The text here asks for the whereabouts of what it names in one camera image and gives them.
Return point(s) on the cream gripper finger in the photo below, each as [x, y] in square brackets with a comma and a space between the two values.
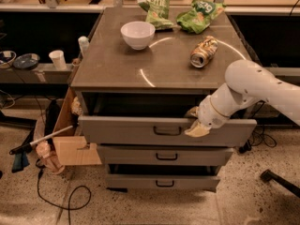
[193, 112]
[197, 129]

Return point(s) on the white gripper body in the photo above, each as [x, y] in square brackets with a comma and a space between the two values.
[210, 114]

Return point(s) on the grey top drawer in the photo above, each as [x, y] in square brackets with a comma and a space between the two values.
[161, 131]

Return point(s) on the grey drawer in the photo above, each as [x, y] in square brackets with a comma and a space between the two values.
[162, 181]
[161, 131]
[164, 155]

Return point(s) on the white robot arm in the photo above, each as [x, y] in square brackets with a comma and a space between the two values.
[245, 84]

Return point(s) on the grey bottom drawer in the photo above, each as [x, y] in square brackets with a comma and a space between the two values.
[162, 181]

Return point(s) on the grey drawer cabinet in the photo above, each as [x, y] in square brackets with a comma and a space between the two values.
[158, 81]

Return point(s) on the grey middle drawer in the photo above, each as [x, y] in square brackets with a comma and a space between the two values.
[164, 155]

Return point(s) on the crushed gold soda can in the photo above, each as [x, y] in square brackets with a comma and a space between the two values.
[204, 52]

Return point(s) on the black chair leg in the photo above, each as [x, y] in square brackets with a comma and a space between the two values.
[267, 176]

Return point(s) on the green chip bag right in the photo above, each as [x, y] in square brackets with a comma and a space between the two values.
[200, 16]

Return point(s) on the green chip bag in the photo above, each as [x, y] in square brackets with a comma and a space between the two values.
[157, 13]
[200, 16]

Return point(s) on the white bowl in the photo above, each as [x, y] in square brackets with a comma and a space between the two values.
[138, 35]

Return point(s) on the green chip bag left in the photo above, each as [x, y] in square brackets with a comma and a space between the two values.
[157, 13]

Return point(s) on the cardboard box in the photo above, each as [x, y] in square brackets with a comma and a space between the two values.
[70, 146]

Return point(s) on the white plastic bottle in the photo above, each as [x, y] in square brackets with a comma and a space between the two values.
[83, 44]

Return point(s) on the white paper cup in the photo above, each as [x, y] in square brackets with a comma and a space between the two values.
[58, 59]

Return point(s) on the dark blue plate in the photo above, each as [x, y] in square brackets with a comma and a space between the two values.
[26, 61]

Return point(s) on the blue cloth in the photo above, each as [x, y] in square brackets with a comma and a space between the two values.
[20, 162]

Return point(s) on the small patterned bowl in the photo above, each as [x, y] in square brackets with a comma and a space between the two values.
[6, 59]

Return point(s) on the white rod with black handle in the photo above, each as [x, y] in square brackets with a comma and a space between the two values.
[29, 146]

